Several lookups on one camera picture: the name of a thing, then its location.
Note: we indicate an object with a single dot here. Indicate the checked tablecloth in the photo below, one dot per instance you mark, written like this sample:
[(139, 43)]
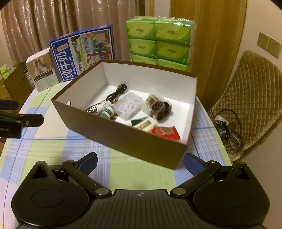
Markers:
[(54, 143)]

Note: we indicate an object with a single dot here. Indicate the green cap bottle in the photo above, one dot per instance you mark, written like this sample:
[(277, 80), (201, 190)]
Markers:
[(107, 113)]

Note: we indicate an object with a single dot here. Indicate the leopard print hair clip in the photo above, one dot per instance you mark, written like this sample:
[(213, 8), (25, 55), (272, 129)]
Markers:
[(93, 109)]

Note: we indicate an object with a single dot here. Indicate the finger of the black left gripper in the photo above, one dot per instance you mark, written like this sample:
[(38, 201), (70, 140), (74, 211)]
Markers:
[(8, 105), (22, 120)]

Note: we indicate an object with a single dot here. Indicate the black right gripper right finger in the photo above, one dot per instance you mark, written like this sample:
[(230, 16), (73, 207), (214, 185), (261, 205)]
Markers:
[(223, 196)]

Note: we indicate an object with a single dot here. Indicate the quilted tan chair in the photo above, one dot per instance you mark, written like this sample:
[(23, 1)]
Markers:
[(252, 100)]

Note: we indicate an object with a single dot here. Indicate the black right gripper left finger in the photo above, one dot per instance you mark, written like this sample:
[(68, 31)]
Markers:
[(55, 196)]

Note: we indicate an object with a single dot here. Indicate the brown curtain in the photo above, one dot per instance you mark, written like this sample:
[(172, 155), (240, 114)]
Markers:
[(28, 26)]

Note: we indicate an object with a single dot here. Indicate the white product box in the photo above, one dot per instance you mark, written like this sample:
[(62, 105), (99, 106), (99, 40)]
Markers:
[(41, 70)]

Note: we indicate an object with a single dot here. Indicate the beige wall socket plate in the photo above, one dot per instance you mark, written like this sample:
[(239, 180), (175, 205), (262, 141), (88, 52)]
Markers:
[(263, 41)]

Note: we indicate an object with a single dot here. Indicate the red snack packet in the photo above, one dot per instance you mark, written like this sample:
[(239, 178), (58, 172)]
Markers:
[(166, 132)]

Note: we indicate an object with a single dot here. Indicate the brown cardboard storage box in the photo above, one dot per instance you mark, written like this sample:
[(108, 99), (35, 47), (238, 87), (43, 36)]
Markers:
[(112, 80)]

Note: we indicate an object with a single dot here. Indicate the green tissue pack bundle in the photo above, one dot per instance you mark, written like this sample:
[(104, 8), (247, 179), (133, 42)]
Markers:
[(166, 42)]

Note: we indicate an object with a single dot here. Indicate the blue milk carton box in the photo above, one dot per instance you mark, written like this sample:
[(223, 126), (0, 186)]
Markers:
[(75, 52)]

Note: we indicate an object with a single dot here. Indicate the white medicine bottle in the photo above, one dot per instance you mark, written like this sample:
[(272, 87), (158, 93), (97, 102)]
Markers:
[(102, 105)]

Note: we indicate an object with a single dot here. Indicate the dark green lip balm tube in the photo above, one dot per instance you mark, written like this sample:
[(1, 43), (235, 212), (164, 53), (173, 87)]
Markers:
[(137, 121)]

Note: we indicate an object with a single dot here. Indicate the cardboard boxes beside table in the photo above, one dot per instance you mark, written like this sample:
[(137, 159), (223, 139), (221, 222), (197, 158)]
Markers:
[(16, 86)]

